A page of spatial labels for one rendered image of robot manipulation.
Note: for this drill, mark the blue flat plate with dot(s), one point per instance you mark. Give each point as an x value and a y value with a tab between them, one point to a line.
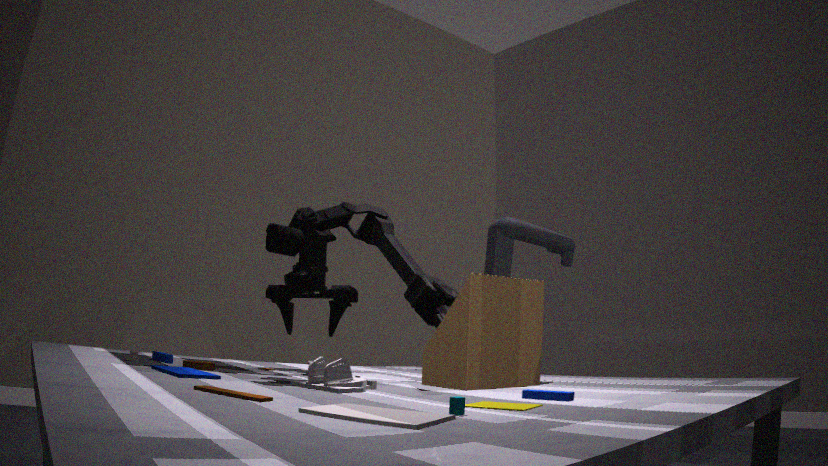
185	372

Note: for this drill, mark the brown flat bar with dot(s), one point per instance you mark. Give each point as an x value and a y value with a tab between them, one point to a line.
232	393

